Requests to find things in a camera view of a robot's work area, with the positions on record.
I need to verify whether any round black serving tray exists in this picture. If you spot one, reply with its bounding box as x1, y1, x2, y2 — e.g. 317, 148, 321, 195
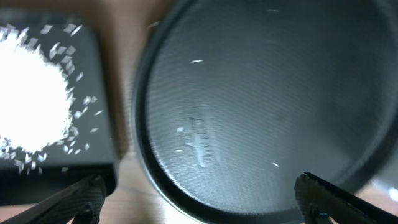
131, 0, 397, 223

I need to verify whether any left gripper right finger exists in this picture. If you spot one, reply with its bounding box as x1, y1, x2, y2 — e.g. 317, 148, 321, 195
294, 172, 397, 224

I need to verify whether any pile of rice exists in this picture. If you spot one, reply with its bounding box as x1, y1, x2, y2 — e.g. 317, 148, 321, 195
0, 23, 105, 175

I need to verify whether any black rectangular tray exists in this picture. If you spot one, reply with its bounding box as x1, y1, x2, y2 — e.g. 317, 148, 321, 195
1, 8, 118, 206

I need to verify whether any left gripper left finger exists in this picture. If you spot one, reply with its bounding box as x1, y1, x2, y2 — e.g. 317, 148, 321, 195
3, 175, 107, 224

